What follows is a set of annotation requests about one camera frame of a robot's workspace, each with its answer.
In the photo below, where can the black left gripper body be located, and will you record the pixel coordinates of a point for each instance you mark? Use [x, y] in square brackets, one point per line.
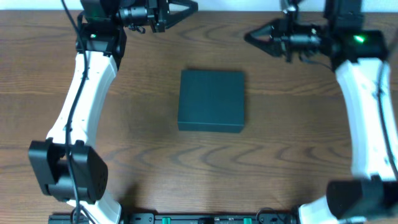
[160, 15]

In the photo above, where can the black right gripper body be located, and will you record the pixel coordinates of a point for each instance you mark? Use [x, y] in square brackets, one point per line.
[280, 39]

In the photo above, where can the black gift box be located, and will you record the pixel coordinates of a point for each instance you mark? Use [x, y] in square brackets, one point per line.
[211, 101]

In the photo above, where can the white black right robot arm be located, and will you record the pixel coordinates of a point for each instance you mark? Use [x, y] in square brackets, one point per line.
[359, 61]

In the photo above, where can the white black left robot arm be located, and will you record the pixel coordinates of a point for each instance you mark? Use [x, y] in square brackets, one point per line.
[66, 164]

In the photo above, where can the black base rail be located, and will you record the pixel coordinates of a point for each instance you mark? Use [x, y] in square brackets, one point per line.
[270, 218]

